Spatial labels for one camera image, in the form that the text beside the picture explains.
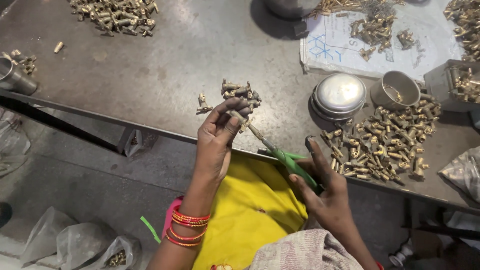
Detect lone brass valve part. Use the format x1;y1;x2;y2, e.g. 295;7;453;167
196;93;214;113

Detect clear plastic bags with fittings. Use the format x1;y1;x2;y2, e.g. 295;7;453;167
20;206;142;270

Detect large heap of brass fittings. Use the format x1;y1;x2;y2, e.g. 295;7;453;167
320;94;443;186

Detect steel tumbler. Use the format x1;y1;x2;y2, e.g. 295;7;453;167
0;57;38;96

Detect pink grey woven shawl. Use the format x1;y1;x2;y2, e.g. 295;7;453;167
247;228;365;270

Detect heap of thin brass pins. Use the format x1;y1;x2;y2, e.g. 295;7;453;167
307;0;406;20

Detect green plastic strip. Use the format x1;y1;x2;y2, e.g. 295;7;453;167
140;215;161;244

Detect single brass valve fitting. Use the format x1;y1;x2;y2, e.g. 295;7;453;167
226;109;253;134

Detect crumpled clear plastic bag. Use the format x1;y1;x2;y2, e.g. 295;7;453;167
437;145;480;204

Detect wide heap of brass fittings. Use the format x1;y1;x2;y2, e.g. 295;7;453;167
69;0;160;37

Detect dusty clear plastic bag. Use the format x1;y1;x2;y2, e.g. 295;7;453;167
0;108;31;178

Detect clear plastic box of fittings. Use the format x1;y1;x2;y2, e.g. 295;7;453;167
423;59;480;113

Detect brass tee fitting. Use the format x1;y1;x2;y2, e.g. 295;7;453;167
359;46;377;62

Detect green handled pliers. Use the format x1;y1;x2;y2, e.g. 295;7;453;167
247;124;324;195

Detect tiny cluster of brass fittings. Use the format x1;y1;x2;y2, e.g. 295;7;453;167
396;29;415;50

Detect small heap of brass fittings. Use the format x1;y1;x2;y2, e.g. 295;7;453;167
220;78;262;112

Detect person's right hand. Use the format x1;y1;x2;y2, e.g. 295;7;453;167
289;136;352;234

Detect round steel vessel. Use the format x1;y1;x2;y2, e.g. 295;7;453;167
262;0;322;20

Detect corner heap of brass fittings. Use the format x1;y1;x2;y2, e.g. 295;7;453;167
443;0;480;63

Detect person's left hand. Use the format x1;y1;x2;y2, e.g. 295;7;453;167
195;97;253;185

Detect few brass fittings cluster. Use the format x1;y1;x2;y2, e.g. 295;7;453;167
1;49;37;75

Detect white printed sack sheet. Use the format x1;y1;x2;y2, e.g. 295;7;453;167
299;0;464;82

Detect upturned steel bowls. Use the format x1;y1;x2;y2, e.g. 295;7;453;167
310;72;368;123

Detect heap of fittings on sack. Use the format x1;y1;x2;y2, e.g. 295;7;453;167
350;10;395;53

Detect steel cup with ring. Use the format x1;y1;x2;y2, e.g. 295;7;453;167
370;70;422;111

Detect white plastic object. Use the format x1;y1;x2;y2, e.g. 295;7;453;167
388;240;414;268

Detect pink garment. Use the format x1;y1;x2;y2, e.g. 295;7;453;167
161;195;185;241

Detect small plastic pouch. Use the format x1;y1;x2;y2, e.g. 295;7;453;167
123;129;144;158

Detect stack of red bangles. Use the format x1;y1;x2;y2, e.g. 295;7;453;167
165;204;212;248

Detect yellow garment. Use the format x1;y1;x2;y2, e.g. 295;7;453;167
190;153;309;270

